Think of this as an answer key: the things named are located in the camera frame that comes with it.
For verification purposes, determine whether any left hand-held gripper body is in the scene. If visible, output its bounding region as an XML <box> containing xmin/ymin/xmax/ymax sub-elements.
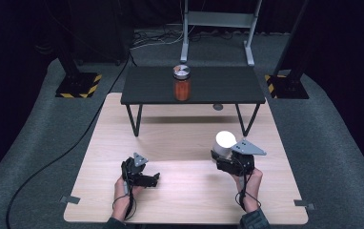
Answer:
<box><xmin>121</xmin><ymin>152</ymin><xmax>149</xmax><ymax>187</ymax></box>

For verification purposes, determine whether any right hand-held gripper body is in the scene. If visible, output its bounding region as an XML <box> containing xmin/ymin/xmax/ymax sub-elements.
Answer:
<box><xmin>216</xmin><ymin>138</ymin><xmax>267</xmax><ymax>177</ymax></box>

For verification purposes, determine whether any white lidded container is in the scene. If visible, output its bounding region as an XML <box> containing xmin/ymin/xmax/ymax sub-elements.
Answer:
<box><xmin>212</xmin><ymin>130</ymin><xmax>238</xmax><ymax>159</ymax></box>

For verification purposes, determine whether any orange jar with silver lid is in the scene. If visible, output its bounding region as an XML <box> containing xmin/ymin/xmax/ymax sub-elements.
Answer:
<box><xmin>172</xmin><ymin>64</ymin><xmax>192</xmax><ymax>102</ymax></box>

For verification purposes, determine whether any black raised shelf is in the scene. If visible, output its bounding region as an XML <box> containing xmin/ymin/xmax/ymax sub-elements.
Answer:
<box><xmin>120</xmin><ymin>65</ymin><xmax>267</xmax><ymax>138</ymax></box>

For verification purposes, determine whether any person's right hand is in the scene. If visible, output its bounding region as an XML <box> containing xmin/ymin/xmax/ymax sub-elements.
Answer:
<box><xmin>232</xmin><ymin>167</ymin><xmax>264</xmax><ymax>213</ymax></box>

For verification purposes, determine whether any person's left hand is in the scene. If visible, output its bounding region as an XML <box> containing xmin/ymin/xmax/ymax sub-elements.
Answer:
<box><xmin>112</xmin><ymin>176</ymin><xmax>145</xmax><ymax>221</ymax></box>

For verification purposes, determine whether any grey tape strip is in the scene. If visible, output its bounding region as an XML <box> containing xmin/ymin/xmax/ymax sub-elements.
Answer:
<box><xmin>59</xmin><ymin>195</ymin><xmax>81</xmax><ymax>205</ymax></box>
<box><xmin>293</xmin><ymin>199</ymin><xmax>316</xmax><ymax>211</ymax></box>

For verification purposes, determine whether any black stand with striped base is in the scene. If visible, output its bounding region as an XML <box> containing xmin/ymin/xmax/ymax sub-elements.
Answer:
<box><xmin>54</xmin><ymin>30</ymin><xmax>103</xmax><ymax>99</ymax></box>
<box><xmin>264</xmin><ymin>0</ymin><xmax>311</xmax><ymax>100</ymax></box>

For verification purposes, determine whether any grey metal stand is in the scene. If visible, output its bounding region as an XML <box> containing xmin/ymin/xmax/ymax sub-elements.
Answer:
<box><xmin>179</xmin><ymin>0</ymin><xmax>264</xmax><ymax>67</ymax></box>

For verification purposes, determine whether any dark cabinet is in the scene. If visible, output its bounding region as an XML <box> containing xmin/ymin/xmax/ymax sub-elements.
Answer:
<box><xmin>73</xmin><ymin>0</ymin><xmax>131</xmax><ymax>64</ymax></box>

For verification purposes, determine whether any left hand-held gripper cable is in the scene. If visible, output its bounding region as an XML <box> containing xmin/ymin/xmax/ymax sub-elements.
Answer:
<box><xmin>111</xmin><ymin>165</ymin><xmax>138</xmax><ymax>221</ymax></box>

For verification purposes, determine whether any hand-held gripper cable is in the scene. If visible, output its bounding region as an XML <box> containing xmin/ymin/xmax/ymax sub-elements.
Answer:
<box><xmin>234</xmin><ymin>158</ymin><xmax>262</xmax><ymax>213</ymax></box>
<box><xmin>111</xmin><ymin>165</ymin><xmax>138</xmax><ymax>221</ymax></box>

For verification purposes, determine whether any right hand-held gripper cable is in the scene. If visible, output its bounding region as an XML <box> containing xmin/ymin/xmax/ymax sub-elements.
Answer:
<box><xmin>234</xmin><ymin>158</ymin><xmax>262</xmax><ymax>213</ymax></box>

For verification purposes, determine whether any long black floor cable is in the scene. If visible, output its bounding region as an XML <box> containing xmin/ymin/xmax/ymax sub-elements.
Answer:
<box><xmin>5</xmin><ymin>52</ymin><xmax>139</xmax><ymax>229</ymax></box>

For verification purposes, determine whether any bundle of floor cables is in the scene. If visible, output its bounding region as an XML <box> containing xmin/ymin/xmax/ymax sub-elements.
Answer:
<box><xmin>130</xmin><ymin>29</ymin><xmax>185</xmax><ymax>52</ymax></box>

